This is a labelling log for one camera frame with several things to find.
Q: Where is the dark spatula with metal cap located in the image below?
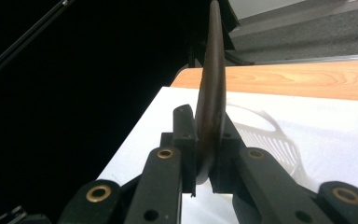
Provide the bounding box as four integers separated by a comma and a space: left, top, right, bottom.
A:
194, 0, 227, 186

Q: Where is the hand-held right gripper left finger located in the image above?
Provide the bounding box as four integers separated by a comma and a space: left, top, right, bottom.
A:
160, 104, 199, 198

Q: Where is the wooden table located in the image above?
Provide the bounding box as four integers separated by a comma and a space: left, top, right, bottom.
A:
171, 60, 358, 103

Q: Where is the black pole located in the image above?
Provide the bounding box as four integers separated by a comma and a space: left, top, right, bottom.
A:
0, 0, 76, 89

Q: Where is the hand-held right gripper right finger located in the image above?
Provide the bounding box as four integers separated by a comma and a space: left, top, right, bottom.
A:
210, 112, 247, 194

